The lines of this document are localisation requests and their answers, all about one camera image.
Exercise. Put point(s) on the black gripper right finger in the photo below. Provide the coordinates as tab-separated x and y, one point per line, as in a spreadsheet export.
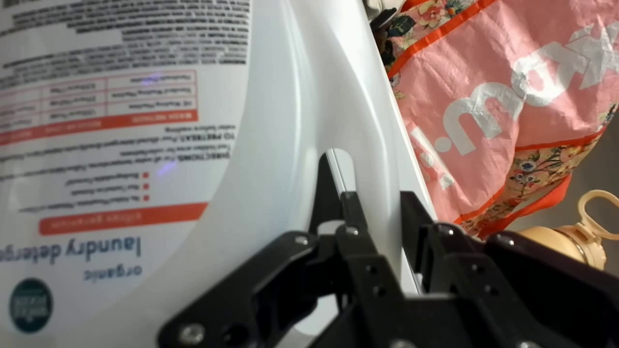
516	291

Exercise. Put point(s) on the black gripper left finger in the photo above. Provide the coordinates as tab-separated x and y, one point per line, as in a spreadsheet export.
349	272

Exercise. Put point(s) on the white laundry detergent bottle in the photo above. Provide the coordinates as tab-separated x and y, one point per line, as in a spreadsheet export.
225	129

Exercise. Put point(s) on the yellow water bottle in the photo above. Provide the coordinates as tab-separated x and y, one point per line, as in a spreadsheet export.
574	243

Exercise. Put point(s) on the pink floral tote bag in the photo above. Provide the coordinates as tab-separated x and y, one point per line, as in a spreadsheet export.
504	98

